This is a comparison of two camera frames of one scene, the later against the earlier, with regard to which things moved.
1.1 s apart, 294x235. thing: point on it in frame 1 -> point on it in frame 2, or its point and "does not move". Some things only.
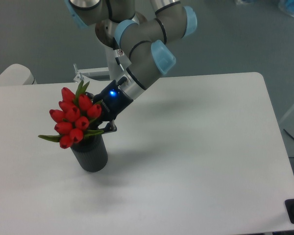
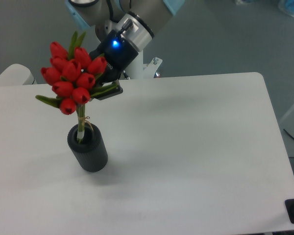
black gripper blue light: (112, 100) -> (119, 55)
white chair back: (15, 74) does not move
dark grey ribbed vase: (91, 153) does not move
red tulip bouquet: (77, 111) -> (75, 79)
